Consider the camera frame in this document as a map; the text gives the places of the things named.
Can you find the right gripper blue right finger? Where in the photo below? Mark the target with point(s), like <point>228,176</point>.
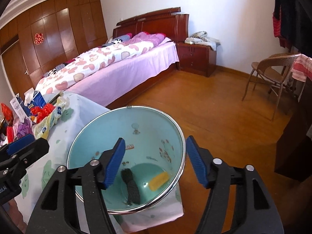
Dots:
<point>198,163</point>

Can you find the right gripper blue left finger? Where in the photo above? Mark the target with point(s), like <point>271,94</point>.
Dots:
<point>116,157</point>

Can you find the red honeycomb paper decoration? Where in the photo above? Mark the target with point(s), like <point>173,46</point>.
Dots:
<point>10,134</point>

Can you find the purple wrapper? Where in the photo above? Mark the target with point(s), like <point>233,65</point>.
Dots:
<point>22,128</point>

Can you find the yellow sponge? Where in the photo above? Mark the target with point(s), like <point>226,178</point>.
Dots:
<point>158,181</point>

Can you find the yellow white plastic bag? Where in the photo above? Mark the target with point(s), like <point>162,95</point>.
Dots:
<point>42,129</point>

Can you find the red plastic bag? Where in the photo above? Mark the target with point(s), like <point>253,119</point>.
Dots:
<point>38,114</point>

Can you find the red gift bag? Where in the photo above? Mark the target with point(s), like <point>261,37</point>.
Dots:
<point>8,114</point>

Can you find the white milk carton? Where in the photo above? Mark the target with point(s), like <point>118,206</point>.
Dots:
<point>19,108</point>

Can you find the cloud pattern tablecloth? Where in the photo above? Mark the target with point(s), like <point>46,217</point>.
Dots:
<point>82,111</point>

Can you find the blue look milk carton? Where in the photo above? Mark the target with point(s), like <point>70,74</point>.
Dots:
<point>32,99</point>

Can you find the dark flat packet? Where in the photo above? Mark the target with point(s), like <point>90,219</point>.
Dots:
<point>55,98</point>

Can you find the pink heart quilt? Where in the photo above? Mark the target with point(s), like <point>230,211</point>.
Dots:
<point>98,58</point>

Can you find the wooden nightstand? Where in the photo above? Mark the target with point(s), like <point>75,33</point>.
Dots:
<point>196,59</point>

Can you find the wooden door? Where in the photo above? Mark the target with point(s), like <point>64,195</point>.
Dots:
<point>16,70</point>

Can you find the brown wicker chair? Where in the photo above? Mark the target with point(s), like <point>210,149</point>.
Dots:
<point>274,70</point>

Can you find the clothes pile on nightstand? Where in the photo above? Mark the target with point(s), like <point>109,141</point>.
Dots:
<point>201,38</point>

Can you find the wooden bed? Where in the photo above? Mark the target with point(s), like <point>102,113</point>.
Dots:
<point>118,84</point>

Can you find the red double happiness sticker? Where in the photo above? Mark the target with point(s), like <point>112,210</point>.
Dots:
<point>38,38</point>

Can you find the pink striped towel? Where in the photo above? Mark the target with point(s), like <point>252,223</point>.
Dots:
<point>302,68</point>

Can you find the brown wooden wardrobe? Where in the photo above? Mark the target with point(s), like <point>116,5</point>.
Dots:
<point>69,27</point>

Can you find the hanging red clothes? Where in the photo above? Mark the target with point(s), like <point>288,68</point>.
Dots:
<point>292,26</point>

